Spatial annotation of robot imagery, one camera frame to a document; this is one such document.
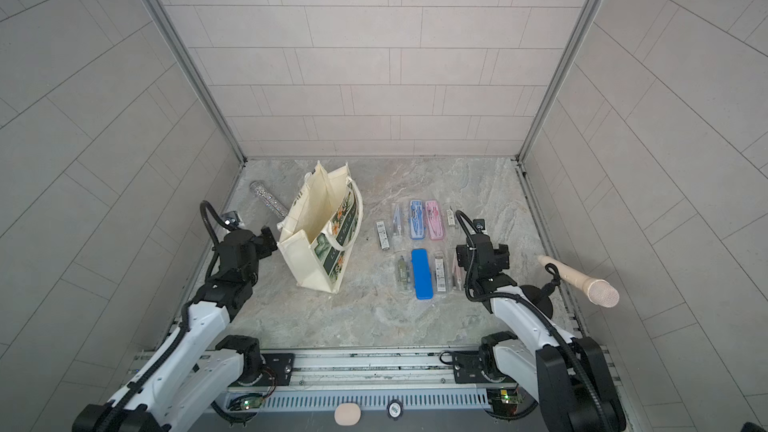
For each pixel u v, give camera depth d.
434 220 0.98
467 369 0.71
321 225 0.89
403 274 0.86
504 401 0.68
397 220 0.99
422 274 0.87
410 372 0.71
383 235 0.94
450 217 0.99
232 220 0.67
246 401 0.66
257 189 1.02
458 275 0.87
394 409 0.67
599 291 0.54
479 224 0.74
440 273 0.86
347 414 0.64
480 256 0.64
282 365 0.73
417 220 0.98
